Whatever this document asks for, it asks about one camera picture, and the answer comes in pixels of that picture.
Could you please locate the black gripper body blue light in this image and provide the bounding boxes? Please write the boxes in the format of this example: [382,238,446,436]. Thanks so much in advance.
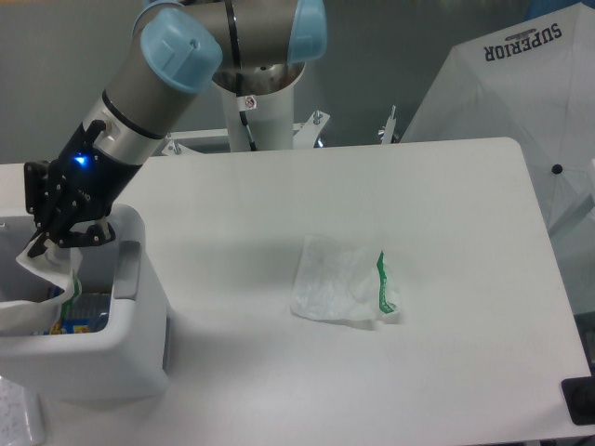
[47,120,139,242]

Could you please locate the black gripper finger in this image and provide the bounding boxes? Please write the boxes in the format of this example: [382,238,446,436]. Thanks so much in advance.
[24,161,52,258]
[52,218,116,248]

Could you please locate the white plastic package barcode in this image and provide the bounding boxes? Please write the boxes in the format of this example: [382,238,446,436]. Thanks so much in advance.
[1,235,83,336]

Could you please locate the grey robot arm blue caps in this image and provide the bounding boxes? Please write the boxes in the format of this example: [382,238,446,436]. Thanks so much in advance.
[24,1,327,258]

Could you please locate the white trash can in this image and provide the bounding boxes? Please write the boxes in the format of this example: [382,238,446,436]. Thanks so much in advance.
[1,204,170,400]

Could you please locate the blue yellow snack wrapper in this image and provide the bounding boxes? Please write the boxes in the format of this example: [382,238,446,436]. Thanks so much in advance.
[33,292,112,335]

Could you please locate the crumpled white bag green stripe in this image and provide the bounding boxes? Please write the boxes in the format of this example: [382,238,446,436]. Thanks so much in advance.
[290,235,402,324]

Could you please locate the metal clamp behind table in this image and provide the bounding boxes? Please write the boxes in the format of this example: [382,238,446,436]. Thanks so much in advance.
[377,105,400,144]

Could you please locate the white umbrella Superior print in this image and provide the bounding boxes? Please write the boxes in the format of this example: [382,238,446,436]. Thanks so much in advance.
[403,3,594,226]

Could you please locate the black device at table corner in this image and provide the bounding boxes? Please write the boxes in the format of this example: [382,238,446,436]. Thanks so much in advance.
[562,376,594,426]

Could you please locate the black cable on pedestal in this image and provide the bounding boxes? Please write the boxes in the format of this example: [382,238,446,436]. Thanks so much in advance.
[234,72,258,152]

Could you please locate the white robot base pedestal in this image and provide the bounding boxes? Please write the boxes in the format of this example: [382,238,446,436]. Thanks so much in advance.
[213,62,306,152]

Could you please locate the white mounting bracket with bolt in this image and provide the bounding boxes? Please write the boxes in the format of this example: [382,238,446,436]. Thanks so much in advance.
[156,111,331,156]

